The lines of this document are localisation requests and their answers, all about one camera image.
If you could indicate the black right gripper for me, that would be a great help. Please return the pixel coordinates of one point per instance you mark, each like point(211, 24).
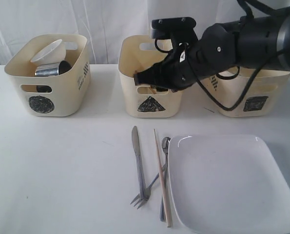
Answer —
point(181, 68)

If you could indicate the white plastic bowl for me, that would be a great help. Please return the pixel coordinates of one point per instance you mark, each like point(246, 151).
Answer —
point(52, 53)

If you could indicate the white backdrop curtain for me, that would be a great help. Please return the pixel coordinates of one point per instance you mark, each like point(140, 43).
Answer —
point(105, 23)

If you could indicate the wooden chopstick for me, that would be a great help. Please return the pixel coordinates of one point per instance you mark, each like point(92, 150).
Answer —
point(168, 216)
point(152, 90)

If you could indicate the white square plate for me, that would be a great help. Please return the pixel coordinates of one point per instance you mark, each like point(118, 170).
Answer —
point(227, 184)

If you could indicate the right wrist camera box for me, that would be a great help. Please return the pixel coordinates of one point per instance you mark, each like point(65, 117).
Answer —
point(178, 30)

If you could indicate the cream bin with triangle mark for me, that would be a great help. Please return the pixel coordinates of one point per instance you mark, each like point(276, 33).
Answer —
point(137, 54)

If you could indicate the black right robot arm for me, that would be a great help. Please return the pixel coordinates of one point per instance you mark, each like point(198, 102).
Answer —
point(250, 43)

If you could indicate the cream bin with square mark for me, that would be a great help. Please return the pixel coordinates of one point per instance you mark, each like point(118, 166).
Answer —
point(260, 98)

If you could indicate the small steel cup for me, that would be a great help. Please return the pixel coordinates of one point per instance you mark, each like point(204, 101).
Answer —
point(64, 67)

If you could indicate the steel spoon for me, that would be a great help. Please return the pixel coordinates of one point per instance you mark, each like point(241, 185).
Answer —
point(165, 147)

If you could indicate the steel fork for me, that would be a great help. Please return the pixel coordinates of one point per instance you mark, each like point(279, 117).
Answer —
point(147, 193)

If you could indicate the cream bin with circle mark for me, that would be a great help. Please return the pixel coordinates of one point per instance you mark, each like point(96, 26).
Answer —
point(68, 89)

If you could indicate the steel table knife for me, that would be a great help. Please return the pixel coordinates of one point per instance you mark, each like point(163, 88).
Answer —
point(139, 166)

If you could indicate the steel mug with handle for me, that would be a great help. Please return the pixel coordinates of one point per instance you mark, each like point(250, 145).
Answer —
point(47, 70)

